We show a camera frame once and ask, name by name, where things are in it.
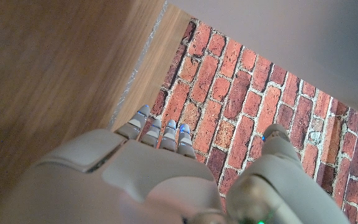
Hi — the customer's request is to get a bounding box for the red brick printed backdrop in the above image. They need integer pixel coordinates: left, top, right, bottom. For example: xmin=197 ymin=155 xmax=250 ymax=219
xmin=149 ymin=17 xmax=358 ymax=224

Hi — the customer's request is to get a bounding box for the grey tape strip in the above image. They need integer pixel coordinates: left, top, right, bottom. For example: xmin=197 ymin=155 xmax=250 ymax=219
xmin=108 ymin=0 xmax=169 ymax=128

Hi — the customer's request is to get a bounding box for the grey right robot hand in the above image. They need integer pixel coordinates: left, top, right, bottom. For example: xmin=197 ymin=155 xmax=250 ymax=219
xmin=0 ymin=105 xmax=351 ymax=224

